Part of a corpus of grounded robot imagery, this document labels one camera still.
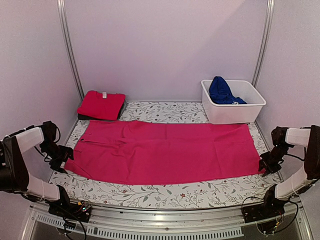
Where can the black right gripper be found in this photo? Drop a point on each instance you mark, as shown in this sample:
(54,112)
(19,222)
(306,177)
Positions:
(269,169)

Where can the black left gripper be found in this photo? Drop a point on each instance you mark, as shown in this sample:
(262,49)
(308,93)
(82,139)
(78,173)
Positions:
(56,165)

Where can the pink garment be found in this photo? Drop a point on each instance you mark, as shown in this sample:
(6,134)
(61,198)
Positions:
(143,153)

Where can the magenta t-shirt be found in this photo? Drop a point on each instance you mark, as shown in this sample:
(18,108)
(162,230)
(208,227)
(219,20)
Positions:
(101,104)

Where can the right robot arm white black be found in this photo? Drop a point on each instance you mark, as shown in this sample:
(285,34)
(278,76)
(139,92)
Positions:
(296,153)

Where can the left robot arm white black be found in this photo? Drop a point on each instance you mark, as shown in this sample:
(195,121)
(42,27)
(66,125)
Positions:
(15,177)

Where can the white plastic laundry bin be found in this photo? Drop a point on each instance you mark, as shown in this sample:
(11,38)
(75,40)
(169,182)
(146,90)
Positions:
(221,114)

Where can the black pinstriped folded shirt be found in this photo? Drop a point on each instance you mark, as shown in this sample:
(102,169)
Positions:
(86,117)

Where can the floral patterned table cloth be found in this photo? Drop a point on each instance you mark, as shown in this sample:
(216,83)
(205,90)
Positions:
(206,194)

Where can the grey folded garment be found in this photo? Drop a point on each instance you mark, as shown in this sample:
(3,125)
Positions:
(122,109)

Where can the blue garment in bin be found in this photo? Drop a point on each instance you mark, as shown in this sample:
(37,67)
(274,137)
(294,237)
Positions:
(221,94)

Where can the aluminium front rail base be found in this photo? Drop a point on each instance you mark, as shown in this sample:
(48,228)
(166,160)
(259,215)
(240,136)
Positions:
(108,222)

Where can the aluminium frame post left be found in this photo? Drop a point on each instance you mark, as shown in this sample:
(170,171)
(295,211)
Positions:
(61,7)

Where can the aluminium frame post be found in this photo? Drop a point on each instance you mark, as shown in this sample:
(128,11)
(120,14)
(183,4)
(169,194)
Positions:
(61,7)
(264,41)

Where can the aluminium frame post right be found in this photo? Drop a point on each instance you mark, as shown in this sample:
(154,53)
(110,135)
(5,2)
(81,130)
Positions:
(264,41)

